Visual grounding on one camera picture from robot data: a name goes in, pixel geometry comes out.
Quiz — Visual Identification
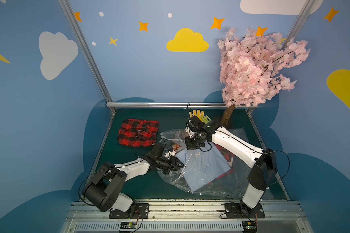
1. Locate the yellow dotted work glove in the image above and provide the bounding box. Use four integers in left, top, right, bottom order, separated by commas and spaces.
189, 110, 205, 123

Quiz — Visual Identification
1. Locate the left green circuit board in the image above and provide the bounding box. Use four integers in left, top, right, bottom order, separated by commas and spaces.
120, 222, 137, 230

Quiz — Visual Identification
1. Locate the green toy garden rake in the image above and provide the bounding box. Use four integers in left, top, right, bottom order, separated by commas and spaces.
202, 116, 211, 124

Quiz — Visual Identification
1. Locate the green circuit board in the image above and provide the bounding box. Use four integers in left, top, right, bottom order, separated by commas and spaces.
120, 222, 137, 230
242, 221, 258, 233

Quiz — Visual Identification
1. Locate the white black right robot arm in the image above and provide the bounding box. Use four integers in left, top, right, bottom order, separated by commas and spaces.
185, 116, 277, 212

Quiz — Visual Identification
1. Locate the aluminium back frame rail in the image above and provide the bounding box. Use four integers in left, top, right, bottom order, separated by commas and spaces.
106, 101, 256, 109

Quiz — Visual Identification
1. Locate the red tan plaid shirt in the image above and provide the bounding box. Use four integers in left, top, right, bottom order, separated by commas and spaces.
169, 138, 187, 152

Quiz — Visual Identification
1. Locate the pink cherry blossom tree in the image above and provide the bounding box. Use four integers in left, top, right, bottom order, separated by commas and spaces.
217, 28, 311, 126

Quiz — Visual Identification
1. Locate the left aluminium corner post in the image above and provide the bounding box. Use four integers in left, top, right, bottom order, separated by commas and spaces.
58, 0, 116, 115

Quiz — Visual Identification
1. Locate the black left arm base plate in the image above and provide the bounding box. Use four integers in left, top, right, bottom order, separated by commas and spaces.
109, 203, 150, 219

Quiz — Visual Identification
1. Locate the right green circuit board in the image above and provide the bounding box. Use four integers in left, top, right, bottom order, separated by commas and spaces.
242, 221, 258, 233

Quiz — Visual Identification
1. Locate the red black plaid shirt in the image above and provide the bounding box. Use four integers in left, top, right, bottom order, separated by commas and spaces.
210, 144, 234, 183
117, 119, 159, 148

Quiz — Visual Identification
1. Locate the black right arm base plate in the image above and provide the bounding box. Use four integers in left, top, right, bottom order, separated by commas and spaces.
223, 202, 265, 219

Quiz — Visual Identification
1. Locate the light blue shirt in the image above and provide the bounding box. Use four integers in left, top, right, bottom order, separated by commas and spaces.
173, 147, 231, 193

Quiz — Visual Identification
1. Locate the aluminium front rail platform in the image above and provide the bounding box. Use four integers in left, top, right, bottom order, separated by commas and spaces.
61, 199, 313, 233

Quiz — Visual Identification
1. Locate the aluminium corner post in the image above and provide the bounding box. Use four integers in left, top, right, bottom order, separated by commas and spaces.
246, 0, 317, 116
58, 0, 116, 115

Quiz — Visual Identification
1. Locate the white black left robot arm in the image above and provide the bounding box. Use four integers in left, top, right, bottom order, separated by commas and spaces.
78, 143, 184, 214

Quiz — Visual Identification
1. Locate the clear plastic vacuum bag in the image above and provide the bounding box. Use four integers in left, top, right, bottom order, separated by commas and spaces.
157, 129, 251, 199

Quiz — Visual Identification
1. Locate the right aluminium corner post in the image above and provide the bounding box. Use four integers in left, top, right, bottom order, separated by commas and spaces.
246, 0, 317, 116

